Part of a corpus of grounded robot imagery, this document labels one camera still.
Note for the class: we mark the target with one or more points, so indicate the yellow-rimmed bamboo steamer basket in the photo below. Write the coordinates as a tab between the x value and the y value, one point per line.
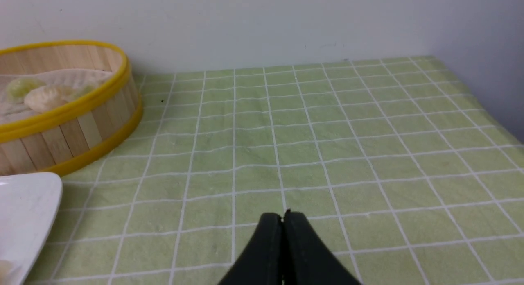
72	136

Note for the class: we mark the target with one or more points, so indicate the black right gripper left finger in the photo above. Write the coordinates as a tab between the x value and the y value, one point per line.
259	262

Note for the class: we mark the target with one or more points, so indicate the green steamed dumpling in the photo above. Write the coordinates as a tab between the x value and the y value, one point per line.
17	89

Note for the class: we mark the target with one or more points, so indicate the white square plate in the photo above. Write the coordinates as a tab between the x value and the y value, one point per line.
28	207

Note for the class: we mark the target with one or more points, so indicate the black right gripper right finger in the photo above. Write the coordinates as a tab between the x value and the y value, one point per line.
308	260

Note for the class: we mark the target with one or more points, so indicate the white steamed dumpling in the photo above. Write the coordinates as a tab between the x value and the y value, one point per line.
49	97

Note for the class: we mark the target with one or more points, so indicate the green checkered tablecloth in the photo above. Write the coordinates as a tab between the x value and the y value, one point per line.
394	162

